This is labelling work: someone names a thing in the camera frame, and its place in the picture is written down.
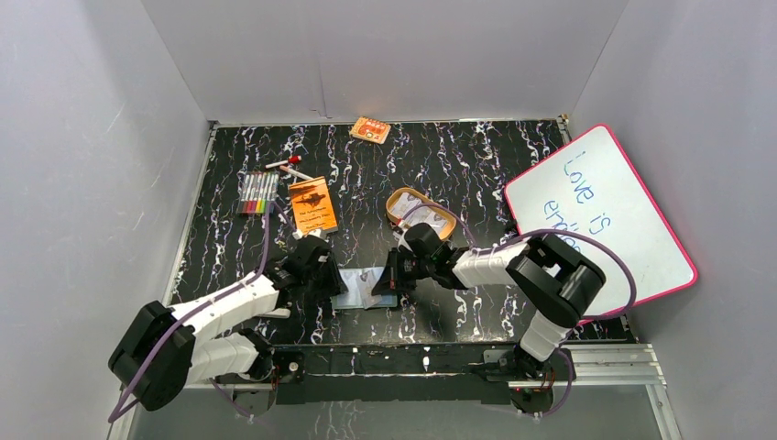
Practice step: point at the white marker pen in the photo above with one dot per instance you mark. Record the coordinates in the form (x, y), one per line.
(295, 173)

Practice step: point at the green card holder wallet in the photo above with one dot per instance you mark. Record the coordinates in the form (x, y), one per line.
(340, 303)

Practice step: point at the orange paperback book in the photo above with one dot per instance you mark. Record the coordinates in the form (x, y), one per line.
(312, 206)

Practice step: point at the small orange card box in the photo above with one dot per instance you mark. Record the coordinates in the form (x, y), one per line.
(370, 130)

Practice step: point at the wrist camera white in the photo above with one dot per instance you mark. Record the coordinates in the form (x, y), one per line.
(405, 236)
(298, 234)

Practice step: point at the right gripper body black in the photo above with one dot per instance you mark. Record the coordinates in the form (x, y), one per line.
(410, 263)

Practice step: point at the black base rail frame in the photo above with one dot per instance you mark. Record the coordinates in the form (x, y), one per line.
(486, 373)

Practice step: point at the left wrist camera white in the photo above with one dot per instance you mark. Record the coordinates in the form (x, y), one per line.
(298, 234)

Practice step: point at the tan oval tray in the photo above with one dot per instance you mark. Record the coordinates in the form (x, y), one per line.
(444, 234)

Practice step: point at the white stapler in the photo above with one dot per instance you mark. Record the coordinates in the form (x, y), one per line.
(280, 313)

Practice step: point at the pack of coloured markers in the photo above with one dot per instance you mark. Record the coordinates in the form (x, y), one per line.
(258, 191)

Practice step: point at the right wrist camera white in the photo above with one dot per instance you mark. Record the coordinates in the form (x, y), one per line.
(405, 236)

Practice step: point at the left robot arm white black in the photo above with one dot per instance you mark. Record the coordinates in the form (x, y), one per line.
(167, 348)

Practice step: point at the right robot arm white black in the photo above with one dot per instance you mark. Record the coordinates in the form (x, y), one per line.
(558, 280)

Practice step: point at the white VIP card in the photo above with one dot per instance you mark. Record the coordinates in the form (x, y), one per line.
(350, 278)

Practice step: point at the pink framed whiteboard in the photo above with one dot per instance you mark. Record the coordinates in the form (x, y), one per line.
(591, 187)

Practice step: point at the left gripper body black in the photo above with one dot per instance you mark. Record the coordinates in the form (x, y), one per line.
(331, 277)

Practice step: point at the red capped marker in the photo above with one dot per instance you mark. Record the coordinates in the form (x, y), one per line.
(289, 161)

